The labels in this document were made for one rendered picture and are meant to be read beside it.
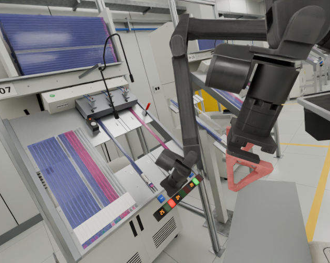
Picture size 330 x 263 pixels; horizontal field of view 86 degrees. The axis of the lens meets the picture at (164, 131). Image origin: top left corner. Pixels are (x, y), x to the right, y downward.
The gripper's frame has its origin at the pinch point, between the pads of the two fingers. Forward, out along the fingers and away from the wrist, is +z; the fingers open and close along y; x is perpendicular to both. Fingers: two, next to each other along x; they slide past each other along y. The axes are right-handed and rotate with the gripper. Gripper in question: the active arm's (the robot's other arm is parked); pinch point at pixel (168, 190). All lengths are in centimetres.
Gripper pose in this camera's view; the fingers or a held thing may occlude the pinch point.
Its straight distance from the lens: 79.8
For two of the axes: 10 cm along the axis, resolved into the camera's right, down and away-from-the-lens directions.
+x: 6.5, 6.7, -3.4
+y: -7.0, 3.8, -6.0
